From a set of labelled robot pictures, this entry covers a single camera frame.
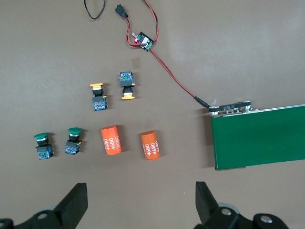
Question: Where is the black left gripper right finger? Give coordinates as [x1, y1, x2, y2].
[194, 181, 290, 229]

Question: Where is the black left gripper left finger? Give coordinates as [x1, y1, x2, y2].
[0, 183, 88, 229]

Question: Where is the green mushroom push button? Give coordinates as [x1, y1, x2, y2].
[64, 127, 83, 156]
[33, 132, 55, 160]

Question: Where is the orange 4680 cylinder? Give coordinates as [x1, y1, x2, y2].
[140, 130, 161, 161]
[100, 125, 122, 156]

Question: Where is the yellow mushroom push button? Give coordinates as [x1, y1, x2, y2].
[89, 82, 108, 112]
[118, 71, 136, 101]

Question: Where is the green conveyor belt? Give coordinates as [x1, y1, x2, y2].
[207, 100, 305, 171]

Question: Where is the small black controller board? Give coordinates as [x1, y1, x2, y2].
[132, 31, 154, 52]

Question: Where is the red black twisted wire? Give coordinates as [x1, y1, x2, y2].
[125, 0, 212, 108]

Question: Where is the thin black looped cable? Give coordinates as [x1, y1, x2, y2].
[83, 0, 107, 20]

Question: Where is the black wire connector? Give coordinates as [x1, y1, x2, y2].
[115, 4, 129, 18]

